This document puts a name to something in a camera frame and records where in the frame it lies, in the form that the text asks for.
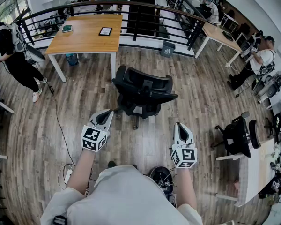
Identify black framed picture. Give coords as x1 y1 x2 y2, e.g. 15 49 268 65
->
98 27 113 37

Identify black metal railing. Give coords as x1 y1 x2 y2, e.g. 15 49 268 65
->
18 0 208 52

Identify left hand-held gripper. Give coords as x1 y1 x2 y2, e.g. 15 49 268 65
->
81 109 114 152

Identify black mesh office chair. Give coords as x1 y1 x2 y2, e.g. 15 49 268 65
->
111 65 179 130

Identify long white table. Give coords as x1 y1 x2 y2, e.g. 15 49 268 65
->
215 138 276 208

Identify white grey backpack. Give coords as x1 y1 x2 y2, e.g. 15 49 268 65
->
9 23 27 54

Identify large window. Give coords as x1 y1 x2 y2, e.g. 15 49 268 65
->
0 0 30 24

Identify person's left forearm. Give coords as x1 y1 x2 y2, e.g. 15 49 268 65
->
65 148 96 196

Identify white power strip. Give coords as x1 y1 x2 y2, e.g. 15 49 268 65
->
64 169 74 184

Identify wooden table white legs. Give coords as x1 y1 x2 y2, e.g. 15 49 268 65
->
194 22 243 68
44 14 124 83

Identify blue water jug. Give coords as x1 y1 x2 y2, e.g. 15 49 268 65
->
65 53 79 67

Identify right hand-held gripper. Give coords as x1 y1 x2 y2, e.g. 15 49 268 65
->
170 122 198 169

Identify dark staircase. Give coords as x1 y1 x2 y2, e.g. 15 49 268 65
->
127 0 157 37

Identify person's white shirt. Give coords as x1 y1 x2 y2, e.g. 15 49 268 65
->
40 165 204 225

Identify black floor cable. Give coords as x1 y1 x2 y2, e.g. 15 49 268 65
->
44 80 76 166

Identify grey floor fan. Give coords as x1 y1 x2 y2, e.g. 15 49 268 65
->
251 68 281 103

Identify person's right forearm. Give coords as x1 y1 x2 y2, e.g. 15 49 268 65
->
175 165 198 212

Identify black round device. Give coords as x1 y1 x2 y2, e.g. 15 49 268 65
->
149 165 177 192

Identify grey trash bin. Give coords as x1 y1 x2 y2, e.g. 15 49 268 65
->
160 40 176 58

